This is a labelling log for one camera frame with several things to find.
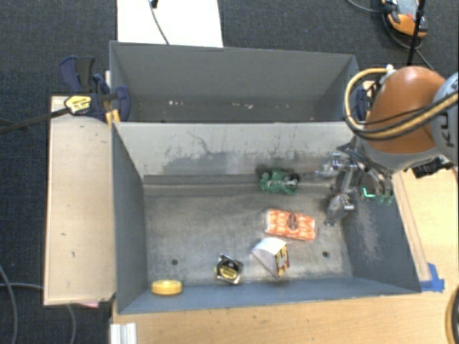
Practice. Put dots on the yellow round disc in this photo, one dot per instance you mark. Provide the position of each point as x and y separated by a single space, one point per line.
166 287

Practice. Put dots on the white and yellow carton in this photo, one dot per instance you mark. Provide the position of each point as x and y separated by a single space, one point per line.
270 254

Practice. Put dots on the pale wood board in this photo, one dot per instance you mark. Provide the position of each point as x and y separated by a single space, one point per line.
79 206

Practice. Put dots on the black cylinder on white bracket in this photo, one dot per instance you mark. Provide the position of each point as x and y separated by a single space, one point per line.
430 167

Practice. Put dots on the grey metal bin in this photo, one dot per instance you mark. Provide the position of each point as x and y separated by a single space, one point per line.
222 220

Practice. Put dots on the orange patterned packet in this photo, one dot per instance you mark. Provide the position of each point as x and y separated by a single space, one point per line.
290 224

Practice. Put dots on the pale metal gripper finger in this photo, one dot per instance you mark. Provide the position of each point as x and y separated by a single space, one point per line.
339 206
331 168

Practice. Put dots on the black and yellow tape measure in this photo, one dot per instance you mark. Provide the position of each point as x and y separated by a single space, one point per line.
228 269

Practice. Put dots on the green toy motorcycle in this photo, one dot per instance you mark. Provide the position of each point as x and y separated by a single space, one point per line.
278 183

